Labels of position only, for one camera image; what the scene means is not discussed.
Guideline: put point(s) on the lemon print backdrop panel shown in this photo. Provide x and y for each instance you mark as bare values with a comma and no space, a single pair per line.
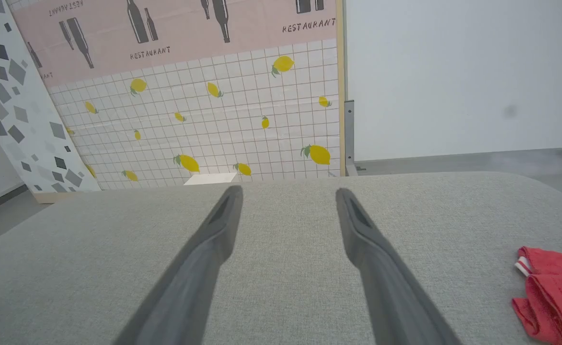
204,96

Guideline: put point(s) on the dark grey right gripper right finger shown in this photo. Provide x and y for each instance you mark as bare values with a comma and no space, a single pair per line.
386,287

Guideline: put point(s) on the small white box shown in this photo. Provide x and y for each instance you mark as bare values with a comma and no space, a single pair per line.
210,179

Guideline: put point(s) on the red and white shirt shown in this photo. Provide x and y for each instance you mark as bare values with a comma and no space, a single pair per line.
556,297

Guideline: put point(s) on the grey terrazzo pattern panel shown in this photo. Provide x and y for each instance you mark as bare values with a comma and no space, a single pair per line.
17,110

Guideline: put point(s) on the metal panel support bracket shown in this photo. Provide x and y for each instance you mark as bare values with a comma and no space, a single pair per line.
349,139

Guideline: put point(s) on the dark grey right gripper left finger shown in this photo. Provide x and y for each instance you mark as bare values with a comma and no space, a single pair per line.
189,278

